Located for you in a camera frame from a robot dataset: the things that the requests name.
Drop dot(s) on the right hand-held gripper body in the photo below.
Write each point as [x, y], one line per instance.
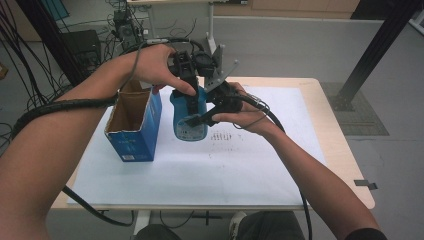
[225, 98]

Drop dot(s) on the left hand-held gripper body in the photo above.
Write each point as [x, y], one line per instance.
[200, 65]

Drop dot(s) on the blue plastic bottle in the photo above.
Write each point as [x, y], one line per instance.
[183, 128]

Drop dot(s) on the blue cardboard box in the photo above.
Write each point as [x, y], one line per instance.
[133, 133]

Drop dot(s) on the person's right hand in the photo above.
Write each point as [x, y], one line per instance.
[253, 116]

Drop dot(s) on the person's left hand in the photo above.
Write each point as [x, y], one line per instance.
[153, 66]

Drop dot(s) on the white paper sheet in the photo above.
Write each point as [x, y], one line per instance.
[233, 166]

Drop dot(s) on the computer tower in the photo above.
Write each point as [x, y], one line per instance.
[128, 28]

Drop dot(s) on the black case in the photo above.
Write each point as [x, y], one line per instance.
[81, 46]

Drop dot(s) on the person's right leg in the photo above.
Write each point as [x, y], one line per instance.
[266, 226]

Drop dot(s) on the grey floor mat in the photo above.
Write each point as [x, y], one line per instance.
[366, 116]

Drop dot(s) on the grey tape piece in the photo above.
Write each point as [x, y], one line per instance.
[365, 184]

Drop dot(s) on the white desk frame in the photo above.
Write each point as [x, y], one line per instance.
[211, 33]

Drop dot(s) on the black metal frame post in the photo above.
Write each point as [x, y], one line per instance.
[56, 46]
[373, 56]

